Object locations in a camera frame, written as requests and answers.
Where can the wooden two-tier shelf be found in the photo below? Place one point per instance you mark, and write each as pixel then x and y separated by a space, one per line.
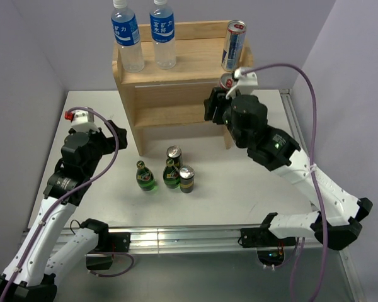
pixel 155 97

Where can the aluminium mounting rail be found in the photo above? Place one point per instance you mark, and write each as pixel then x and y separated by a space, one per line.
pixel 182 239

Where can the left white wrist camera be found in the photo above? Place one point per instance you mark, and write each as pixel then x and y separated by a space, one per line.
pixel 82 121

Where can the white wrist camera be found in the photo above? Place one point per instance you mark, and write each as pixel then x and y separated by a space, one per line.
pixel 82 121
pixel 244 81

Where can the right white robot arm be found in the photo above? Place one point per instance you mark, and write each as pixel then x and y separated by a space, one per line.
pixel 336 221

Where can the black gold can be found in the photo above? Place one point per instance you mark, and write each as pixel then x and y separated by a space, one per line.
pixel 187 177
pixel 174 152

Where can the water bottle blue label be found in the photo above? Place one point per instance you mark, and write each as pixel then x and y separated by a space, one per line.
pixel 127 36
pixel 162 23

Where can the silver blue can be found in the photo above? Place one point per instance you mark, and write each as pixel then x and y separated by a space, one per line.
pixel 233 45
pixel 226 81

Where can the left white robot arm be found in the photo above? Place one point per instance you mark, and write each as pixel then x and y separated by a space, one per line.
pixel 35 272

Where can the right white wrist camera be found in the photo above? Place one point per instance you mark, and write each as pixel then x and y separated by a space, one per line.
pixel 244 81

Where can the green glass bottle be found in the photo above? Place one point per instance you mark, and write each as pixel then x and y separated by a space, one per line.
pixel 144 177
pixel 171 175

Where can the right water bottle blue label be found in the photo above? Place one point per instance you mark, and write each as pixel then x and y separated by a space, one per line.
pixel 162 23

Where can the left water bottle blue label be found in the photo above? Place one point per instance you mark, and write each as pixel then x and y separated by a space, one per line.
pixel 127 36

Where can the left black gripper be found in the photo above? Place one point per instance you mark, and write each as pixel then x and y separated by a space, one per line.
pixel 109 142

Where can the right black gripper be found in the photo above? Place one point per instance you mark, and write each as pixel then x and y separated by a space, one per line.
pixel 217 98

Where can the right side aluminium rail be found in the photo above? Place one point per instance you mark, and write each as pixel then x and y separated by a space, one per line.
pixel 292 117

